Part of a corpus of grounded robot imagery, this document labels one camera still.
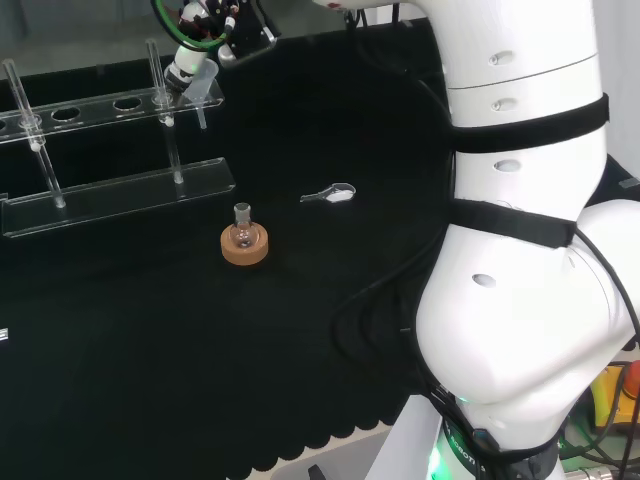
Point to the pale board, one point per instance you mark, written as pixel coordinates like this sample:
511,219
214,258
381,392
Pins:
350,455

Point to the yellow stop button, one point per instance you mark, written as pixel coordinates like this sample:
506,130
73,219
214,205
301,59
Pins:
612,395

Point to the clear funnel stand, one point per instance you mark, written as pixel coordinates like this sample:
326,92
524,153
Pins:
120,192

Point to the glass weighing funnel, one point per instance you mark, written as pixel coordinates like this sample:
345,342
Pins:
338,195

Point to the black cloth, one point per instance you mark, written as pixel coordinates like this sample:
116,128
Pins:
200,325

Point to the round-bottom glass flask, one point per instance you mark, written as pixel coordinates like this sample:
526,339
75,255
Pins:
243,235

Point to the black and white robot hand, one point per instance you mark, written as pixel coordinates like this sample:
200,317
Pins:
245,30

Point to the clear plastic funnel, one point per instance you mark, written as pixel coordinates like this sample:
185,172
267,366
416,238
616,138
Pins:
201,90

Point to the white label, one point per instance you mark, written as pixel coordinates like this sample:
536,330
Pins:
3,334

